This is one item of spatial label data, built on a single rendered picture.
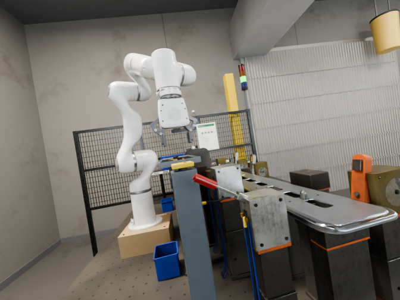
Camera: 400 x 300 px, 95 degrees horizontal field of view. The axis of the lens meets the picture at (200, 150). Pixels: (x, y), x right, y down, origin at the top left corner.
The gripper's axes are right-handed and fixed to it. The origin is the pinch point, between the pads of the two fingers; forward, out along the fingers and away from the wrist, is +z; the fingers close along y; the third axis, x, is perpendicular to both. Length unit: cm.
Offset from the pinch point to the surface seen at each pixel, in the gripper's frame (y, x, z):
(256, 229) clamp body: 9.5, -28.1, 23.2
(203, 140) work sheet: 53, 131, -4
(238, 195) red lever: 7.8, -25.4, 15.6
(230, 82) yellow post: 96, 130, -67
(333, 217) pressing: 25.1, -34.1, 22.6
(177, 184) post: -4.7, -16.6, 11.6
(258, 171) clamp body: 52, 33, 23
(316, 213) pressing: 24.2, -30.8, 22.6
